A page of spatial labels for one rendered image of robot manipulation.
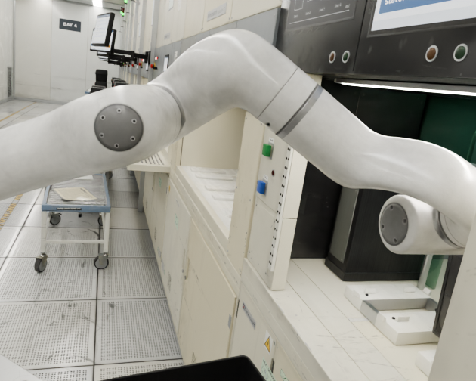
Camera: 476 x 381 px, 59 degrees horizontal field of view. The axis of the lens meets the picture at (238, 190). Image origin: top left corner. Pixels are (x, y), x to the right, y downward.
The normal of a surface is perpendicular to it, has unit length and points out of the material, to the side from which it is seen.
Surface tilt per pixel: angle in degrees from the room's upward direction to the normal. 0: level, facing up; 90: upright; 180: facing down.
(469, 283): 90
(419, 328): 0
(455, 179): 60
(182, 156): 90
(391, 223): 90
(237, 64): 87
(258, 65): 74
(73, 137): 105
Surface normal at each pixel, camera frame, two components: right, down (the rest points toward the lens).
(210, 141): 0.29, 0.27
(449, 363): -0.95, -0.05
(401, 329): 0.14, -0.96
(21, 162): -0.04, 0.31
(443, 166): -0.07, -0.53
